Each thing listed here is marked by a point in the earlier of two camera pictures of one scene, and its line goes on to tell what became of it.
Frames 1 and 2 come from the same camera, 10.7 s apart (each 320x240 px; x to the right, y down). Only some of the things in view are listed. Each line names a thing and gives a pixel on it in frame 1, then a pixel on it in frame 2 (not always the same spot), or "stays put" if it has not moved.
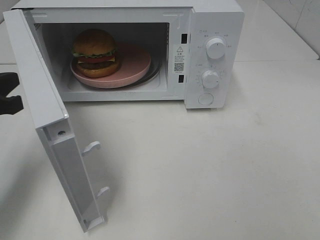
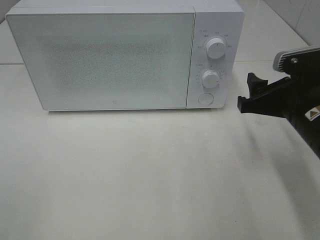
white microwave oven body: [199, 44] stays put
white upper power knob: [215, 48] stays put
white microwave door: [53, 117] to [107, 60]
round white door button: [206, 99] stays put
